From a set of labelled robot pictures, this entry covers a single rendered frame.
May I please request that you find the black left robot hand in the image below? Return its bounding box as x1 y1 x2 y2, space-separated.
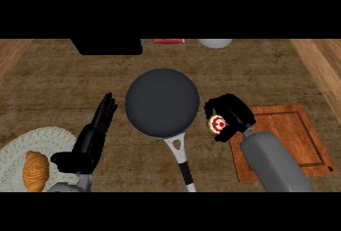
49 92 120 175

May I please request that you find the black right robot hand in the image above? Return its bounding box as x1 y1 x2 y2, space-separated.
203 93 258 143

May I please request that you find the red and white cupcake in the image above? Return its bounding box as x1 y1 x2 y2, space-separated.
209 115 229 134

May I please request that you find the brown wooden cutting board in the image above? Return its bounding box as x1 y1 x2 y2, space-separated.
228 104 339 184

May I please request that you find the dark grey frying pan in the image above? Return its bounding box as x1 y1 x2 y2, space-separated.
125 68 201 193

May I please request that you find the white woven placemat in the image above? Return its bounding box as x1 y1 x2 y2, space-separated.
0 126 85 193

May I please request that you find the golden brown croissant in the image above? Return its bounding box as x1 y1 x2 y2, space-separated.
23 150 51 193

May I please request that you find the white bowl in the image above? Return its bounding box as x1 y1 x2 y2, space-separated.
198 39 235 50

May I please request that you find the red box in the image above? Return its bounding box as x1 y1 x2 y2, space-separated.
154 39 188 45

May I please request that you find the black appliance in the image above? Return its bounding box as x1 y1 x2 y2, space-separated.
72 39 144 56

